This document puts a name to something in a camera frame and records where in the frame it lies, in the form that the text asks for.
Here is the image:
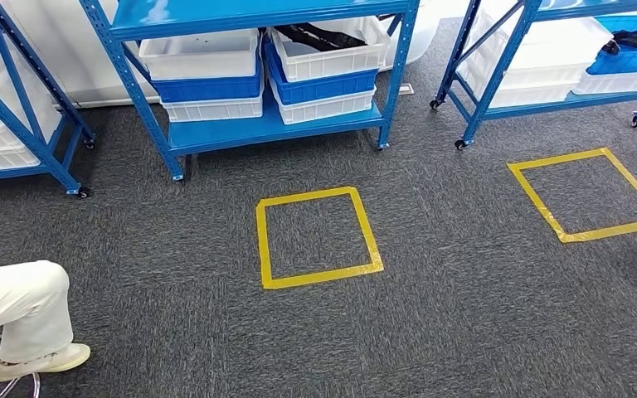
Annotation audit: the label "blue metal shelf rack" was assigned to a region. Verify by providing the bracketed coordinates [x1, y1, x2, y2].
[78, 0, 422, 182]

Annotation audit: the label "blue shelf rack with casters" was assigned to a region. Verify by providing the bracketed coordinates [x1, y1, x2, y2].
[0, 0, 97, 200]
[429, 0, 637, 152]

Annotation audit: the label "small black plastic part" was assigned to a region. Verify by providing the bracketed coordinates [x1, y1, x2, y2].
[601, 9, 637, 56]

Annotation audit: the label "yellow floor tape square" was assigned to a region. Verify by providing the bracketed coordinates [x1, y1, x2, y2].
[255, 186, 386, 291]
[507, 146, 637, 245]

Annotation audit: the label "black trim strips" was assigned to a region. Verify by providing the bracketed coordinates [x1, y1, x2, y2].
[274, 22, 369, 53]

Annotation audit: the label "white car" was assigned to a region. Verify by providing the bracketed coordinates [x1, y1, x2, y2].
[0, 0, 451, 109]

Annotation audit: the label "person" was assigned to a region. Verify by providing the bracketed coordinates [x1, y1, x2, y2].
[0, 260, 92, 384]

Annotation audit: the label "chrome stool with black seat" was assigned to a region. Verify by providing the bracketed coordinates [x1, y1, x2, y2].
[0, 329, 42, 398]

